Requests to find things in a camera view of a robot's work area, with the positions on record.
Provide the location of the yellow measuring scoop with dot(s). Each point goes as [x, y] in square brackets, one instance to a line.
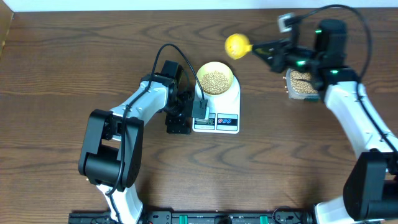
[237, 46]

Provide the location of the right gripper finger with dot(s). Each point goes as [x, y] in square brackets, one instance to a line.
[268, 58]
[267, 46]

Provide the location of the yellow plastic bowl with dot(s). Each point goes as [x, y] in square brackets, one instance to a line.
[215, 78]

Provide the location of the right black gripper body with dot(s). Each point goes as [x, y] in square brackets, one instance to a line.
[294, 58]

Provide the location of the white digital kitchen scale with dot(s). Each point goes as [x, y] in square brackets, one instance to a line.
[224, 112]

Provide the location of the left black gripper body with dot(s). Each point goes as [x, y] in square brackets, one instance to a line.
[175, 112]

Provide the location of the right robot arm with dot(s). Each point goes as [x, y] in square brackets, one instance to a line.
[367, 194]

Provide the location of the clear container of soybeans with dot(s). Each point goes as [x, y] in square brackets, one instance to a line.
[299, 86]

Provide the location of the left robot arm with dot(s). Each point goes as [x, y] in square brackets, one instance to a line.
[112, 147]

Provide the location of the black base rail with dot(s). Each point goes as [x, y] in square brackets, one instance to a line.
[167, 217]

